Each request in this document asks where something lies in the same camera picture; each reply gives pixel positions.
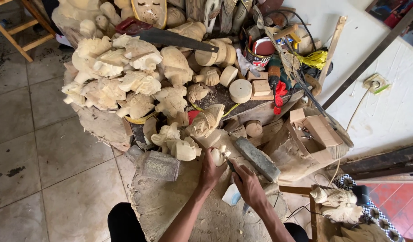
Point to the person's left hand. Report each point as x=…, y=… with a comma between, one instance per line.
x=209, y=173

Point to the person's right hand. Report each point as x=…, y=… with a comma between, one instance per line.
x=249, y=188

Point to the person's right fingers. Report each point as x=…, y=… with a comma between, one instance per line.
x=238, y=170

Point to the small pale wood figurine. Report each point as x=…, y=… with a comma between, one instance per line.
x=219, y=156

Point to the grey sharpening stone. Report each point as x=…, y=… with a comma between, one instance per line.
x=257, y=158

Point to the white plastic cup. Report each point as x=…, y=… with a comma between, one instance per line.
x=231, y=195

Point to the cluttered wooden workbench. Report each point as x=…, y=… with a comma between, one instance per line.
x=256, y=111

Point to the clear plastic container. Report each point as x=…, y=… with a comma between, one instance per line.
x=159, y=164

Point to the large wood stump block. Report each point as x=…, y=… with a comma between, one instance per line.
x=166, y=205

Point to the round wooden disc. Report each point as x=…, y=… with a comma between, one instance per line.
x=240, y=90
x=228, y=76

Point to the red plastic strip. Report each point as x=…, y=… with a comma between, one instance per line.
x=279, y=95

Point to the square wooden block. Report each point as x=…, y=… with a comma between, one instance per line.
x=261, y=88

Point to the cardboard box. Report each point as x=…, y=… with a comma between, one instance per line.
x=319, y=132

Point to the ornate wood carving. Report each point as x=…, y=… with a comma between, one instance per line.
x=342, y=212
x=334, y=196

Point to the small wooden side table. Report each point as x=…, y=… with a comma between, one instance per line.
x=322, y=228

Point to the green power drill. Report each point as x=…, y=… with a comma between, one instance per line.
x=274, y=72

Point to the red and black paint can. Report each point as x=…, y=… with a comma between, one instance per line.
x=260, y=53

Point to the pale wooden cylinder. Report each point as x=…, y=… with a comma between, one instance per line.
x=215, y=53

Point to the black box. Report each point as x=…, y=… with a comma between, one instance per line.
x=361, y=195

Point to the person's black trousers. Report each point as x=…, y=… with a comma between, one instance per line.
x=124, y=223

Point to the pile of pale wood carvings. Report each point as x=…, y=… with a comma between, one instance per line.
x=139, y=80

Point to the black and white checkered cloth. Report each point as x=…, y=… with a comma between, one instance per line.
x=377, y=215

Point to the dark wooden beam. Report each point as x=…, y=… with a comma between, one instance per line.
x=384, y=161

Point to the pale wooden plank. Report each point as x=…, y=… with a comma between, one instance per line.
x=332, y=47

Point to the dark metal bar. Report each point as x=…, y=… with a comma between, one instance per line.
x=371, y=57

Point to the pale wooden mask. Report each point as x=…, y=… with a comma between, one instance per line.
x=150, y=11

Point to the wall socket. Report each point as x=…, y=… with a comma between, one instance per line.
x=374, y=83

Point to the wall picture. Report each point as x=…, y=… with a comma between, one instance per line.
x=394, y=16

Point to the wooden stool frame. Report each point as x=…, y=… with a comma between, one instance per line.
x=16, y=28

